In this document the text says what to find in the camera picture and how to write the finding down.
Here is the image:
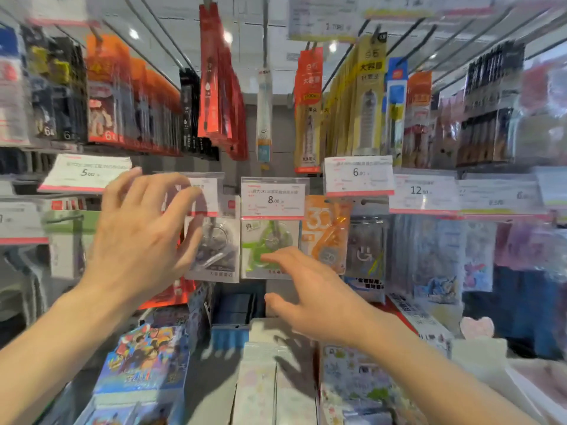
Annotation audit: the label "person's right hand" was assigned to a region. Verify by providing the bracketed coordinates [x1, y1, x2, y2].
[260, 246, 383, 348]

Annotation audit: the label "person's left hand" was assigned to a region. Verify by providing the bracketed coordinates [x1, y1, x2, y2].
[79, 166, 206, 307]

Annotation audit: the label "orange correction tape pack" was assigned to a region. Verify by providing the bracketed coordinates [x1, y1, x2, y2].
[301, 195, 353, 275]

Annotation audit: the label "white grey correction tape pack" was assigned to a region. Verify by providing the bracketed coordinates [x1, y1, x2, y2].
[184, 194, 242, 284]

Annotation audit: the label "green correction tape package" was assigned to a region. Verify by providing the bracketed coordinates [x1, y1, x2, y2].
[240, 216, 307, 280]

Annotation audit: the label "person's left forearm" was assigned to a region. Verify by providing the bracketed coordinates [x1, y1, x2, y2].
[0, 283, 129, 425]

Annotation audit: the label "person's right forearm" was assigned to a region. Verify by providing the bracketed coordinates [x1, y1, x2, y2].
[359, 305, 541, 425]

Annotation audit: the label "orange pen set packages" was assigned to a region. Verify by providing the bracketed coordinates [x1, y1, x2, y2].
[139, 278, 195, 310]

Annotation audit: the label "clear blister compass package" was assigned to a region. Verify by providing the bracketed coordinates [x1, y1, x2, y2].
[344, 203, 390, 304]

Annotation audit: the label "scissors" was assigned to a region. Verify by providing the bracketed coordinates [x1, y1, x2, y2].
[44, 197, 100, 279]

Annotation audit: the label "white price tag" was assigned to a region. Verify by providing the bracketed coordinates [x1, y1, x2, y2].
[323, 155, 395, 198]
[0, 201, 50, 246]
[389, 170, 461, 215]
[177, 172, 226, 217]
[240, 176, 310, 221]
[458, 174, 548, 217]
[288, 0, 362, 43]
[37, 153, 133, 194]
[533, 165, 567, 208]

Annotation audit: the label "cartoon sticker sheet packs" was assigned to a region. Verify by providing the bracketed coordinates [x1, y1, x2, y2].
[185, 283, 213, 350]

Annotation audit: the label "stack of blue striped packets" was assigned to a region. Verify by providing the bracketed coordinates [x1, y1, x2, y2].
[211, 292, 266, 350]

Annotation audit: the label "row of blue stationery packs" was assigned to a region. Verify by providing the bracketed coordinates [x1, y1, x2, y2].
[389, 214, 466, 306]

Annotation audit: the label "white pastel print box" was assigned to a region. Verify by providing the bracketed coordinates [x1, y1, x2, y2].
[230, 318, 320, 425]

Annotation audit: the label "pink heart figure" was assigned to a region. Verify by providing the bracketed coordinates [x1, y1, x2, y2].
[460, 316, 495, 341]

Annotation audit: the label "pink purple stationery packs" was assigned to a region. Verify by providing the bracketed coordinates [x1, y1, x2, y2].
[462, 216, 567, 359]

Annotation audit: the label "white red label sticker packs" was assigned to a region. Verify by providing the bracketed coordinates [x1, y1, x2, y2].
[0, 26, 30, 146]

